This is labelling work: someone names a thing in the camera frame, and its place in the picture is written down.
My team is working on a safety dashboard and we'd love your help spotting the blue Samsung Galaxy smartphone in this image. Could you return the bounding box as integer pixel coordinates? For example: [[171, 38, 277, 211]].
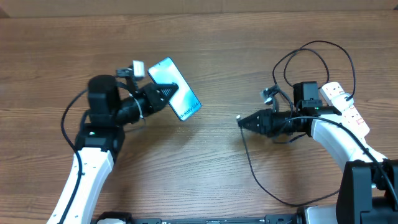
[[147, 57, 202, 122]]

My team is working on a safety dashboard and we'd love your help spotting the black USB charging cable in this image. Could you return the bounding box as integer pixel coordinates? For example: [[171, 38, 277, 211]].
[[236, 40, 357, 208]]

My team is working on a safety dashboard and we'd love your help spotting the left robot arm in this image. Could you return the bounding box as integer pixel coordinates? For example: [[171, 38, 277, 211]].
[[48, 75, 178, 223]]

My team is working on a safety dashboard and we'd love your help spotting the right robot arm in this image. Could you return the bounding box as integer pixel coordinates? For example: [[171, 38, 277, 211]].
[[236, 82, 397, 224]]

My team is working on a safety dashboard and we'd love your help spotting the white charger plug adapter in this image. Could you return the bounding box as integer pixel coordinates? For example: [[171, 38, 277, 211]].
[[331, 93, 354, 112]]

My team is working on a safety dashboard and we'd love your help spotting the white power strip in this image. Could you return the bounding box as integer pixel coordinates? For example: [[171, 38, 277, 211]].
[[320, 82, 370, 138]]

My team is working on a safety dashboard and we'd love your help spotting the cardboard board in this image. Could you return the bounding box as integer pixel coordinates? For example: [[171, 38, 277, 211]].
[[1, 0, 397, 18]]

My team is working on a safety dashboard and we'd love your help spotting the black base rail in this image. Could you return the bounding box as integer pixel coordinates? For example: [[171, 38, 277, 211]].
[[90, 212, 306, 224]]

